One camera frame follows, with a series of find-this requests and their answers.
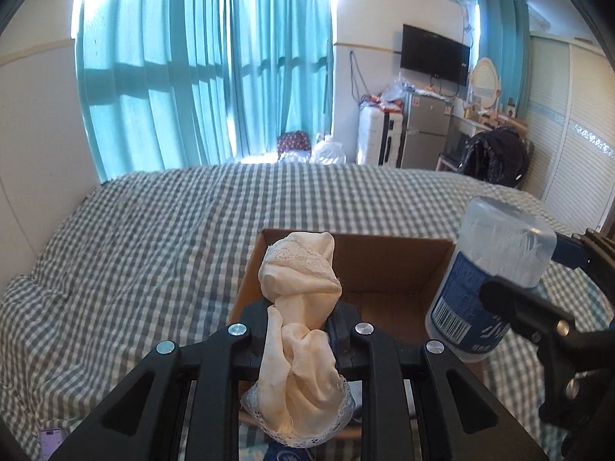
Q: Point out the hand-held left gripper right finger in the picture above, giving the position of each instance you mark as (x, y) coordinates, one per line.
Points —
(338, 341)

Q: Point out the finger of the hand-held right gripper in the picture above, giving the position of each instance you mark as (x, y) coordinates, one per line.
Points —
(569, 252)
(528, 309)

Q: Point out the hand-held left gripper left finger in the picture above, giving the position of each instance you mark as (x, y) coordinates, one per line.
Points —
(226, 360)

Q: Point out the cream lace-trimmed cloth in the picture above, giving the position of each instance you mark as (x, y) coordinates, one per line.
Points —
(307, 297)

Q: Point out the clear cotton swab jar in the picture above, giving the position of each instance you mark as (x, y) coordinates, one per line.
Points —
(485, 278)

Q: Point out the brown cardboard box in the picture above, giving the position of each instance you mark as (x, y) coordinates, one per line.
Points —
(384, 269)

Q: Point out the blue printed packet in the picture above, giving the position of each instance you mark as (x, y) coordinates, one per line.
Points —
(283, 454)

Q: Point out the white louvered wardrobe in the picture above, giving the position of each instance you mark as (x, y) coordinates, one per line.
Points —
(571, 129)

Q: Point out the gingham covered bed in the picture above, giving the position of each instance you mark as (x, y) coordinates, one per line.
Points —
(144, 249)

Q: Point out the white dressing desk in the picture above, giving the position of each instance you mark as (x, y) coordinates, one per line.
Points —
(473, 125)

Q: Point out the silver mini fridge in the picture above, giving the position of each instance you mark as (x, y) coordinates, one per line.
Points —
(425, 129)

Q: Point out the clear plastic bag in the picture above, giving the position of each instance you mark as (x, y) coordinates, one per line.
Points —
(329, 151)

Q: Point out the oval vanity mirror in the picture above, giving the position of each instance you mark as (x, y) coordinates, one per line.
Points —
(485, 81)

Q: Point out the purple smartphone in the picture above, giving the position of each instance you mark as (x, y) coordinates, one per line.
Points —
(50, 442)

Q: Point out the red patterned bag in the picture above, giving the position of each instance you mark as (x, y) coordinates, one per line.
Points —
(293, 143)

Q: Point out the white suitcase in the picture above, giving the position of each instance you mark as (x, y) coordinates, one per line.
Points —
(379, 137)

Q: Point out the teal narrow curtain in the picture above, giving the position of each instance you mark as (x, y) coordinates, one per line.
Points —
(499, 48)

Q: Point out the plastic bag on fridge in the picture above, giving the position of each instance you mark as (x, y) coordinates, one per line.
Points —
(396, 89)

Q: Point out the teal window curtain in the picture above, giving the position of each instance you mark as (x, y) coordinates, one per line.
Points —
(192, 57)

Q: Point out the black wall television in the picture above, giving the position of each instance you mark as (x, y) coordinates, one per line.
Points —
(435, 55)

